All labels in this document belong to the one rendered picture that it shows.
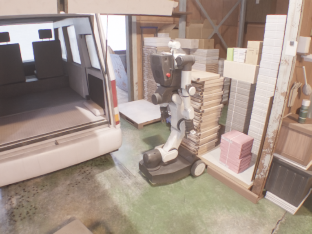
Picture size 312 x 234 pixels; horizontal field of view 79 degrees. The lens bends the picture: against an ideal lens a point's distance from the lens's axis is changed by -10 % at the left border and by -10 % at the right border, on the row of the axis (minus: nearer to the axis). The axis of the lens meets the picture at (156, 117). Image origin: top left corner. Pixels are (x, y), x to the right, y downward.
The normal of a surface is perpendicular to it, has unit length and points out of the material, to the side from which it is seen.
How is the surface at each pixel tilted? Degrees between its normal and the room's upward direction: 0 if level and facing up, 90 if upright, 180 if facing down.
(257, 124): 90
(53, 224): 0
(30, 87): 90
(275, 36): 90
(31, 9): 106
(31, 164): 87
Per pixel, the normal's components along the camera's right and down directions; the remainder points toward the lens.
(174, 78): 0.54, 0.49
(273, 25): -0.81, 0.22
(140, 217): 0.00, -0.92
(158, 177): 0.23, 0.37
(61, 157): 0.58, 0.27
